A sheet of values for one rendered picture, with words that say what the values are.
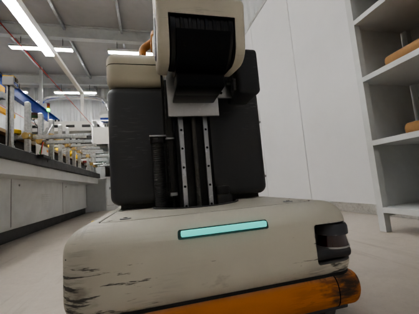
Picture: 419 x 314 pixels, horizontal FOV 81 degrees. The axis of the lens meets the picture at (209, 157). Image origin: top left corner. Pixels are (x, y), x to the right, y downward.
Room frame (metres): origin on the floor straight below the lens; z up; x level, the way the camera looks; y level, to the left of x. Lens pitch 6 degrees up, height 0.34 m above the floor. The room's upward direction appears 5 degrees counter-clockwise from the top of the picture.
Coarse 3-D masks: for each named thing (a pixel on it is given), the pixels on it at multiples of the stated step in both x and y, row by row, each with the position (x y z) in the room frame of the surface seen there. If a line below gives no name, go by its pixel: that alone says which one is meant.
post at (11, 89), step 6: (6, 90) 1.65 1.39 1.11; (12, 90) 1.67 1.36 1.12; (6, 96) 1.65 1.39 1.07; (12, 96) 1.67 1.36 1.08; (6, 102) 1.65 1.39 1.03; (12, 102) 1.67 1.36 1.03; (6, 108) 1.65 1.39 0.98; (12, 108) 1.67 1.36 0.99; (6, 114) 1.65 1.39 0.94; (12, 114) 1.67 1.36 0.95; (6, 120) 1.65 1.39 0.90; (12, 120) 1.68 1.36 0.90; (6, 126) 1.65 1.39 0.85; (12, 126) 1.68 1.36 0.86; (6, 132) 1.65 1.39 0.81; (12, 132) 1.68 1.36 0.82; (6, 138) 1.65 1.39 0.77; (12, 138) 1.68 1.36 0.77; (6, 144) 1.65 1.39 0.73; (12, 144) 1.68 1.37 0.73
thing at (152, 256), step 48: (96, 240) 0.46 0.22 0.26; (144, 240) 0.47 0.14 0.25; (192, 240) 0.49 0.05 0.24; (240, 240) 0.51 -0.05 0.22; (288, 240) 0.54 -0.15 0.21; (336, 240) 0.57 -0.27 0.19; (96, 288) 0.45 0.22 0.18; (144, 288) 0.47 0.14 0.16; (192, 288) 0.49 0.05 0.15; (240, 288) 0.52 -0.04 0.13; (288, 288) 0.54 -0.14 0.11; (336, 288) 0.56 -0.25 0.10
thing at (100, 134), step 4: (96, 128) 4.60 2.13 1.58; (100, 128) 4.62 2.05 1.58; (104, 128) 4.64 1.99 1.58; (96, 132) 4.60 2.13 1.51; (100, 132) 4.62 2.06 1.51; (104, 132) 4.64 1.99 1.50; (96, 136) 4.60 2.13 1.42; (100, 136) 4.62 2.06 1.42; (104, 136) 4.64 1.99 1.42; (108, 136) 4.66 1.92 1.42; (96, 140) 4.60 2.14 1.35; (100, 140) 4.62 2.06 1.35; (104, 140) 4.64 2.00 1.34; (108, 140) 4.66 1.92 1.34
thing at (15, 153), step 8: (0, 144) 1.50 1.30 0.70; (0, 152) 1.50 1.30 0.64; (8, 152) 1.59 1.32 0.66; (16, 152) 1.68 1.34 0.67; (24, 152) 1.80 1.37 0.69; (16, 160) 1.72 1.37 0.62; (24, 160) 1.80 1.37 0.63; (32, 160) 1.92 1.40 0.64; (40, 160) 2.06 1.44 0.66; (48, 160) 2.22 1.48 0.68; (56, 168) 2.42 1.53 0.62; (64, 168) 2.65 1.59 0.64; (72, 168) 2.94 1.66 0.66; (80, 168) 3.29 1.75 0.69; (96, 176) 4.25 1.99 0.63
